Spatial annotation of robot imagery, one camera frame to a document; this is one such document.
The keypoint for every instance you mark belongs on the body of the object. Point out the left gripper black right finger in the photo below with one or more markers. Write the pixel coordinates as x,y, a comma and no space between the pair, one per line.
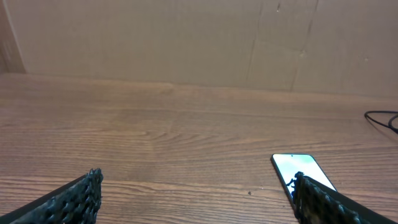
314,202

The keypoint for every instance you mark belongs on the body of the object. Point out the Samsung Galaxy smartphone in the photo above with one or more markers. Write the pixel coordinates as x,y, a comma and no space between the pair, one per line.
287,165

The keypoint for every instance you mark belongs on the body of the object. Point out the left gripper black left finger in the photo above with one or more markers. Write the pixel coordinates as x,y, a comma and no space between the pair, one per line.
76,202

